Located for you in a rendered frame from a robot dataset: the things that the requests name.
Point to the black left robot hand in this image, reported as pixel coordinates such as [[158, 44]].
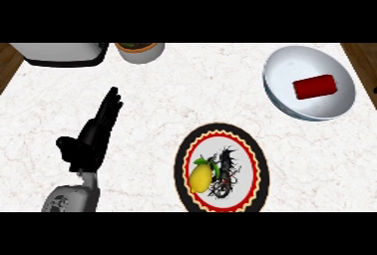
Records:
[[93, 132]]

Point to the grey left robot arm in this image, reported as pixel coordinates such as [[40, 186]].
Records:
[[74, 194]]

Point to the black red patterned plate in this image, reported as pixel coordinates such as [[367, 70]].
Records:
[[222, 167]]

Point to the white bowl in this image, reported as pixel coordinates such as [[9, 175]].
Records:
[[309, 83]]

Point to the red can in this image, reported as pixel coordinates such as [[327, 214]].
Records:
[[314, 86]]

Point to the white appliance with black base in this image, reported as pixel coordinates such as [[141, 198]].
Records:
[[61, 53]]

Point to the yellow lemon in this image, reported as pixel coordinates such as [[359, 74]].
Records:
[[200, 177]]

